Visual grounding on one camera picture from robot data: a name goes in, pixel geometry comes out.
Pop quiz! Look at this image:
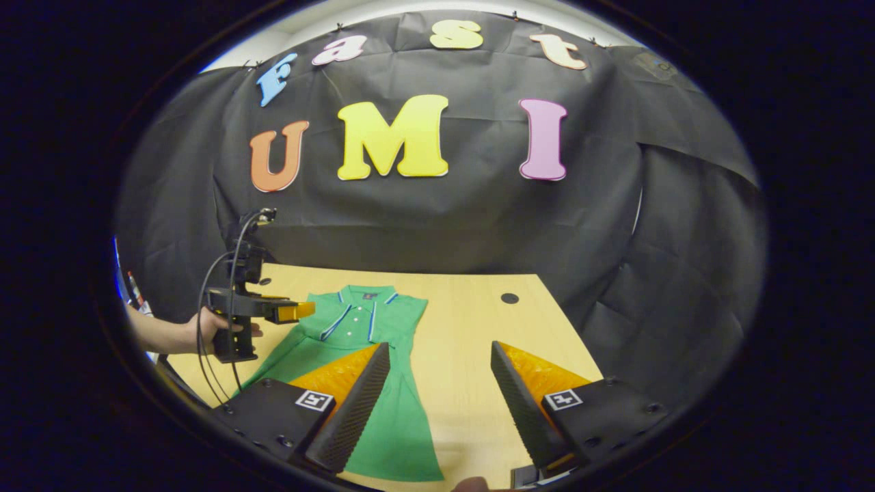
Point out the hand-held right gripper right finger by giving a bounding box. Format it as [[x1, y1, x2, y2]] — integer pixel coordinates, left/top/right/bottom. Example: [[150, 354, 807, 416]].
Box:
[[490, 340, 671, 478]]

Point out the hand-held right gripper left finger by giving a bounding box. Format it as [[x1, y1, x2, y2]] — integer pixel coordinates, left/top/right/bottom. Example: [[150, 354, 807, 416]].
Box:
[[209, 342, 392, 476]]

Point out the green T-shirt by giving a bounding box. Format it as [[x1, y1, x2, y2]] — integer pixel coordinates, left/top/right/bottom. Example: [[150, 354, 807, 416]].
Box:
[[239, 285, 444, 482]]

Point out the black backdrop cloth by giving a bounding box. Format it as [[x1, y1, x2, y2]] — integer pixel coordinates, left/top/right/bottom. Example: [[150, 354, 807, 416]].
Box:
[[115, 10, 768, 411]]

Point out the black cable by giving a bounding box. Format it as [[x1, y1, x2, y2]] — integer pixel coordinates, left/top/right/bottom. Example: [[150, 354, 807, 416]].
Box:
[[196, 212, 274, 405]]

